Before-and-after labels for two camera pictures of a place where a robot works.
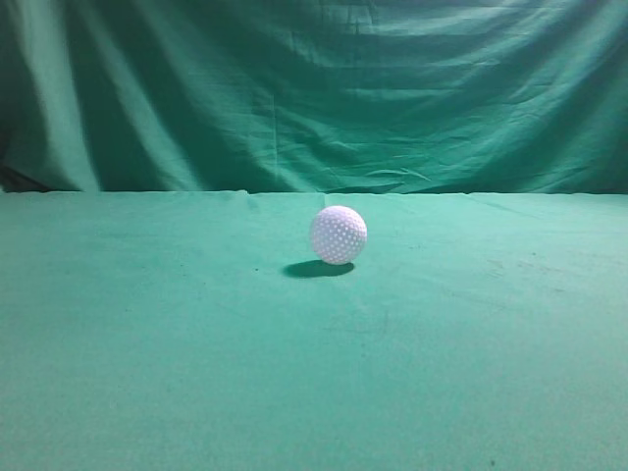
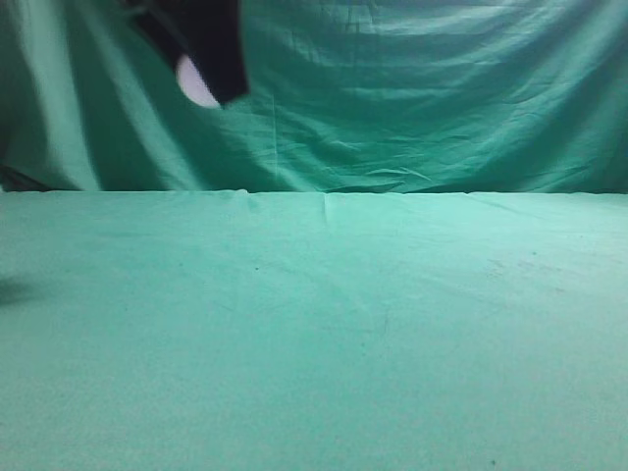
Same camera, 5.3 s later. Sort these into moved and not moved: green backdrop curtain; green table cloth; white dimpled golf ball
Moved: white dimpled golf ball
Not moved: green backdrop curtain; green table cloth
